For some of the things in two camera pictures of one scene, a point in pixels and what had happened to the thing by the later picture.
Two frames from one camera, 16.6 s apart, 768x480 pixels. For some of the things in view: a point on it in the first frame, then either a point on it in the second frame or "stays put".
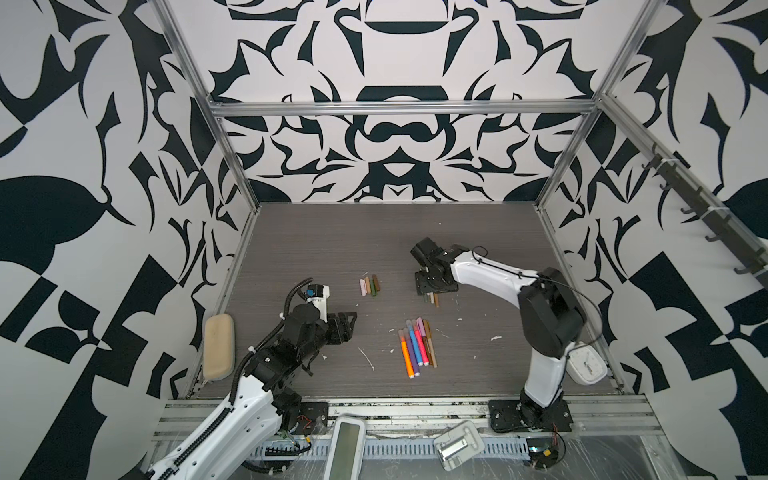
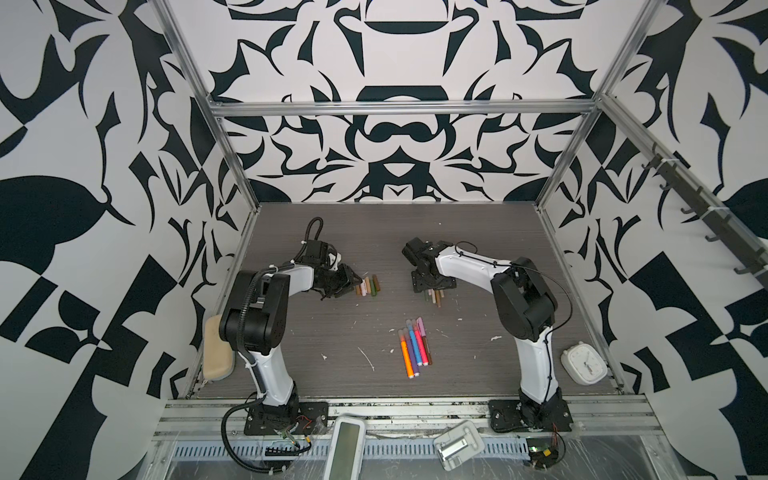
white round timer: [585, 365] stays put
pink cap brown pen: [423, 333] stays put
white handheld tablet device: [346, 450] stays put
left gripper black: [344, 328] to [348, 281]
